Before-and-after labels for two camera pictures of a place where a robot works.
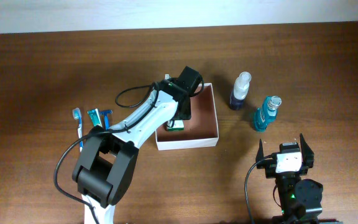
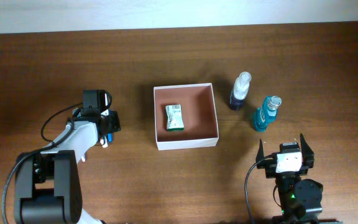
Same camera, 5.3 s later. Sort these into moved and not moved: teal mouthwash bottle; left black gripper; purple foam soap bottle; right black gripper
Moved: left black gripper
Not moved: right black gripper; purple foam soap bottle; teal mouthwash bottle
